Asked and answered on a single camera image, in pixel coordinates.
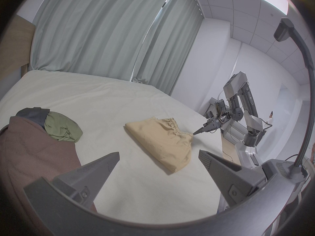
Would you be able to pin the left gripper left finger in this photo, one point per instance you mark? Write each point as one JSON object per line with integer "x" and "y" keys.
{"x": 93, "y": 176}

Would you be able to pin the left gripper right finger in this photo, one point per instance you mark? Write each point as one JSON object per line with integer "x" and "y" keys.
{"x": 231, "y": 178}

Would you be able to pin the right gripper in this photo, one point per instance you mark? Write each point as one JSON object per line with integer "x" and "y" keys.
{"x": 217, "y": 124}

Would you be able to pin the beige shorts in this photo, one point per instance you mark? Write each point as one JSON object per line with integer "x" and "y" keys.
{"x": 162, "y": 141}

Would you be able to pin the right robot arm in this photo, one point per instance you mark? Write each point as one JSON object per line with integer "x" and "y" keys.
{"x": 251, "y": 122}

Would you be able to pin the bed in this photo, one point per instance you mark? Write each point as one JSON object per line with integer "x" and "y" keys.
{"x": 98, "y": 99}

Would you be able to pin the green garment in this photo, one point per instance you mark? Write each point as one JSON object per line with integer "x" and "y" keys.
{"x": 62, "y": 129}

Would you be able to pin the brown garment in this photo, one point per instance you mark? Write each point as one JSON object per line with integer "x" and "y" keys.
{"x": 32, "y": 161}

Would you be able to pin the grey-green curtain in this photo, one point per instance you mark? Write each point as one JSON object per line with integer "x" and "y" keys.
{"x": 172, "y": 58}
{"x": 98, "y": 28}

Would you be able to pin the black garment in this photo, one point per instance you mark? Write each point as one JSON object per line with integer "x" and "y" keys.
{"x": 32, "y": 114}

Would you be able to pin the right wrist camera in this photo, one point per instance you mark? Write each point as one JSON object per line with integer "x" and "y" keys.
{"x": 209, "y": 115}

